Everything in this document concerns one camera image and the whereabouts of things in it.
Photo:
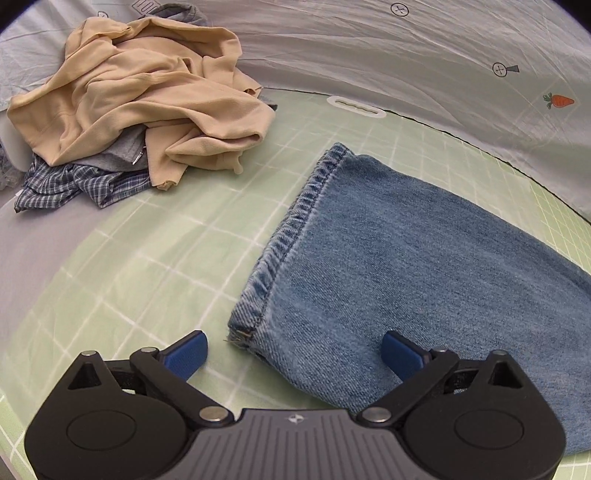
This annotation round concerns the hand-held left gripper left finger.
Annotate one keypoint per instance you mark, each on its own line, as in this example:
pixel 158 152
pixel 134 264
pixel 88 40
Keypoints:
pixel 184 357

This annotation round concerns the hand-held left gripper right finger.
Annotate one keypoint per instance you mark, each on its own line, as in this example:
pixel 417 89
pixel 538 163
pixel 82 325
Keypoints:
pixel 402 357

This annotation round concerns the blue denim jeans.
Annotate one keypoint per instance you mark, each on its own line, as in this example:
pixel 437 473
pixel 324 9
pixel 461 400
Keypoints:
pixel 392 258

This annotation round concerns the green grid mat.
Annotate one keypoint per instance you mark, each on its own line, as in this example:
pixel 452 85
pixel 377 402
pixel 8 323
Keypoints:
pixel 175 258

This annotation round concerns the blue plaid shirt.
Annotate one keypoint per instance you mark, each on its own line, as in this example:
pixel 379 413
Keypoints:
pixel 78 184

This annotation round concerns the grey zip garment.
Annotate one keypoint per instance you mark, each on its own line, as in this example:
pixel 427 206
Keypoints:
pixel 117 154

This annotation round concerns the beige hoodie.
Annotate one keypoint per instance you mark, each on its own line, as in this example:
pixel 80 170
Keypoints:
pixel 152 92

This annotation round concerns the grey printed bed sheet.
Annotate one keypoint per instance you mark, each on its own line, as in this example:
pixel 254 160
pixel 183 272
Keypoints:
pixel 378 50

